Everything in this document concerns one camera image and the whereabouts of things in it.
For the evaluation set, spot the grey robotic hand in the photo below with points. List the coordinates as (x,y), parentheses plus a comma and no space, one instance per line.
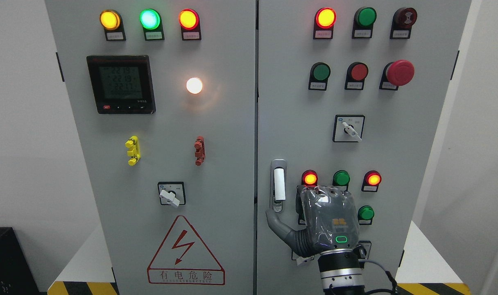
(331,222)

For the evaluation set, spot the silver door handle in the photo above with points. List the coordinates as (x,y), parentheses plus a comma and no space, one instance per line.
(278,169)

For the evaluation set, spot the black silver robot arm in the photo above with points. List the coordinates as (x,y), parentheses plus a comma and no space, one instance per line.
(341,273)

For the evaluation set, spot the right grey cabinet door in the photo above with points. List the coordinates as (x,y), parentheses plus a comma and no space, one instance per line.
(350,95)

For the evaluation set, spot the grey cabinet door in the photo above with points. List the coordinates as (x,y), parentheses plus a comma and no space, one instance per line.
(221,51)
(350,95)

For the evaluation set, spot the left grey cabinet door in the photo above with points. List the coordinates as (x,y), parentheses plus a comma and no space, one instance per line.
(221,51)

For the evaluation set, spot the green push button lower left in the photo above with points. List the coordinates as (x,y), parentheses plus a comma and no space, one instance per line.
(301,217)

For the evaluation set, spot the green push button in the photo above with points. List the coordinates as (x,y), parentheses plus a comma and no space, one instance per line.
(320,72)
(301,217)
(366,214)

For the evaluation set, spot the green push button lower right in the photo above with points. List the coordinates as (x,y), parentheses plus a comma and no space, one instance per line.
(366,214)

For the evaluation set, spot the green indicator lower middle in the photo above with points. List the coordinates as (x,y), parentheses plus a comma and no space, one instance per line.
(341,178)

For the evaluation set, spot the red lit indicator lower left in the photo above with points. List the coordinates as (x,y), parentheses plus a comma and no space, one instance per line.
(309,178)

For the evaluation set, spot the red lit indicator lower right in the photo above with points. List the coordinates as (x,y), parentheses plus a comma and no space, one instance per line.
(372,178)

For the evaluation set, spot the white platform hazard striped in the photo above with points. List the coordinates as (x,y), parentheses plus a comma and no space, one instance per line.
(423,271)

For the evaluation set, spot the red electric warning sticker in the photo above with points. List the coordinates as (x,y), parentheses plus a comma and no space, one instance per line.
(184,258)

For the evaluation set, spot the green push button upper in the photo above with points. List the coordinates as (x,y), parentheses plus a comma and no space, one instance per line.
(320,72)

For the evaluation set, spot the red terminal connector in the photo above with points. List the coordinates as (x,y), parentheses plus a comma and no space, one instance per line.
(199,150)

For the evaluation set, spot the red push button upper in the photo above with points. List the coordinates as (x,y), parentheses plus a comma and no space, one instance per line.
(357,71)

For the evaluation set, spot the red emergency stop button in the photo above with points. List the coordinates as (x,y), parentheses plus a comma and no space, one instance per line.
(400,72)

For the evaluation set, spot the white lit indicator lamp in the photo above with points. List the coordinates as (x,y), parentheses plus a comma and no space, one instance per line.
(194,85)

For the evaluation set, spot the red lit indicator top right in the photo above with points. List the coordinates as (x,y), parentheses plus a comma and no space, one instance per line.
(325,18)

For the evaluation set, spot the green indicator top right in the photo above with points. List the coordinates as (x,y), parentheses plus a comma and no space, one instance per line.
(365,17)

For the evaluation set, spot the yellow terminal connector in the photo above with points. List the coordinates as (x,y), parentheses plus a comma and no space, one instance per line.
(133,150)

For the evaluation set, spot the red lit indicator light left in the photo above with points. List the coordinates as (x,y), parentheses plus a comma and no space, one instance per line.
(189,19)

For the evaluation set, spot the black digital power meter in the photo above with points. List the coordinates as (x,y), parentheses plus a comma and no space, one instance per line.
(122,84)

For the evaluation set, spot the green lit indicator light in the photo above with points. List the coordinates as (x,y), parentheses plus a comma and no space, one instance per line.
(150,19)

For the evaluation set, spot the yellow indicator light top left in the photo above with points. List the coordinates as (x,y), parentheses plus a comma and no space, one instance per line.
(110,19)

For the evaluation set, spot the black box lower left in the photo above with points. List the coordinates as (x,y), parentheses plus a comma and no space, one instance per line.
(15,275)

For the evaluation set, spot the bottom black rotary switch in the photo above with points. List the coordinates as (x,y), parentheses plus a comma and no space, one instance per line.
(364,248)

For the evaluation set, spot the bottom white rotary switch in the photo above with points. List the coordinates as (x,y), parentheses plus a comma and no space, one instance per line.
(300,260)

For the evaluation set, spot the white rotary switch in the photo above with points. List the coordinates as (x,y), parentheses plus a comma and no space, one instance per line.
(172,193)
(300,260)

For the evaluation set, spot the upper right rotary switch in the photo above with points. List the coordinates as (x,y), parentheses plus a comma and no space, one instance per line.
(348,128)

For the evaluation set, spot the left white rotary switch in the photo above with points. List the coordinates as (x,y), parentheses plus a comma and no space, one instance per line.
(172,193)

